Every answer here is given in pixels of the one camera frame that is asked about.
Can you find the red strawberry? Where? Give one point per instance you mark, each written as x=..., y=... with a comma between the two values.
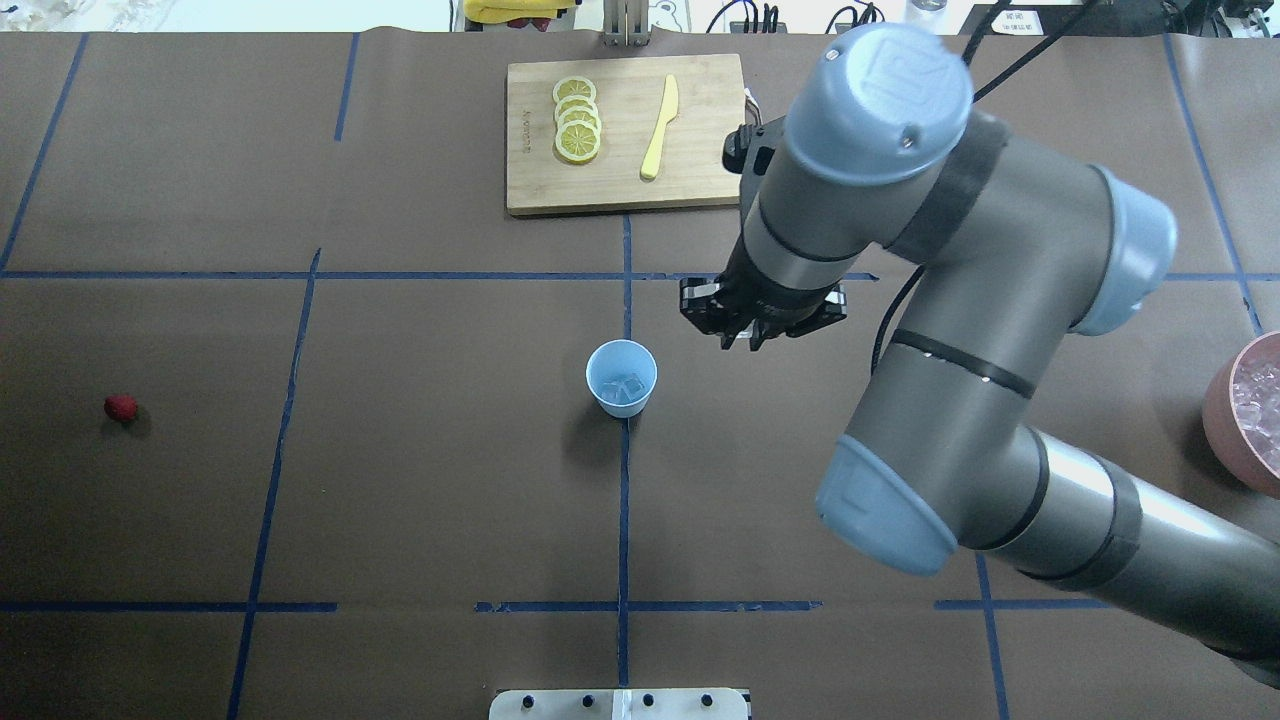
x=122, y=409

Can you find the bamboo cutting board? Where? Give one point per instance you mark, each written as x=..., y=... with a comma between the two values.
x=712, y=106

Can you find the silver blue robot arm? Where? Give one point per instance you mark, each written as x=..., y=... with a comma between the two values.
x=1017, y=247

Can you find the lemon slice top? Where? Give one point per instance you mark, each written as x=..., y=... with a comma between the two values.
x=574, y=87

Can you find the clear ice cube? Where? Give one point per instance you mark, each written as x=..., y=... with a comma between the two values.
x=624, y=390

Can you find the clear ice cubes pile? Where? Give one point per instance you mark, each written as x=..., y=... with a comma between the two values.
x=1254, y=391

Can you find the yellow plastic knife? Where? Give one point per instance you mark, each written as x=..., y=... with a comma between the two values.
x=668, y=111

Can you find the yellow cloth bag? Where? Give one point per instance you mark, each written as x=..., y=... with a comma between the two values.
x=502, y=12

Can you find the lemon slice bottom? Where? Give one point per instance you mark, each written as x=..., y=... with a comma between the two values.
x=577, y=145

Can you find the light blue paper cup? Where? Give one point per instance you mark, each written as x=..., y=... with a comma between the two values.
x=621, y=357

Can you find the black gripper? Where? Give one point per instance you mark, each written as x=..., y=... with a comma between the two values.
x=762, y=296

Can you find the pink bowl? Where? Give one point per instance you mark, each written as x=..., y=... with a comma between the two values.
x=1221, y=430

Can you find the lemon slice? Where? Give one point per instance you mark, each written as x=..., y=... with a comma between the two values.
x=575, y=100
x=574, y=87
x=579, y=123
x=577, y=145

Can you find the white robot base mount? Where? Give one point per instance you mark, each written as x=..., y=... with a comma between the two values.
x=622, y=703

